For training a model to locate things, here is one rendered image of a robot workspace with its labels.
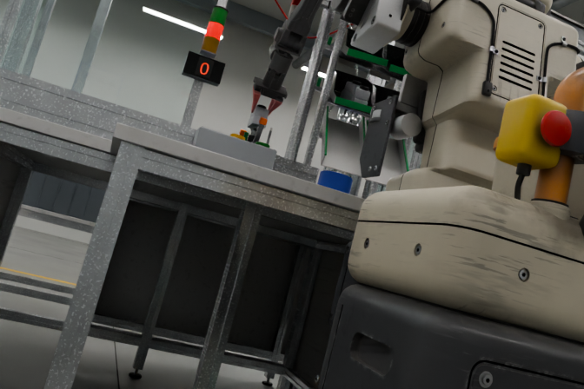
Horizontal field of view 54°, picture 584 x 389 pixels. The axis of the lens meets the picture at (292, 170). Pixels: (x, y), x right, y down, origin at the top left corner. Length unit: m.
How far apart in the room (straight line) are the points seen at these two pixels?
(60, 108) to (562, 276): 1.21
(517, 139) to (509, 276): 0.14
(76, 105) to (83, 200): 2.04
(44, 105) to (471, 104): 1.00
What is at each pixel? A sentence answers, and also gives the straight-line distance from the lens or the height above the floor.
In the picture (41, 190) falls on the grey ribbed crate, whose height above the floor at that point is 0.72.
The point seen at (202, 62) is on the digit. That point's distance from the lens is 1.85.
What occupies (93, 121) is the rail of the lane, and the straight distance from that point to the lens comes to 1.51.
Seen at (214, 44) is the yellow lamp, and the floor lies 1.29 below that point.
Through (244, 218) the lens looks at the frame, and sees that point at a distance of 1.47.
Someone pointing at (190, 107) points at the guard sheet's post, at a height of 1.08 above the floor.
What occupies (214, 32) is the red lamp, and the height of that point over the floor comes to 1.32.
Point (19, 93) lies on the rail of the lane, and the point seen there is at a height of 0.91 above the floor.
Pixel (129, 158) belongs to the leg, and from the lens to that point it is 1.14.
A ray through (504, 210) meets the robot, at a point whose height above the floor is 0.79.
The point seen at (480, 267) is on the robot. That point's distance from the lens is 0.57.
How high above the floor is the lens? 0.69
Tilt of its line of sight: 9 degrees up
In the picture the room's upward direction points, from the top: 15 degrees clockwise
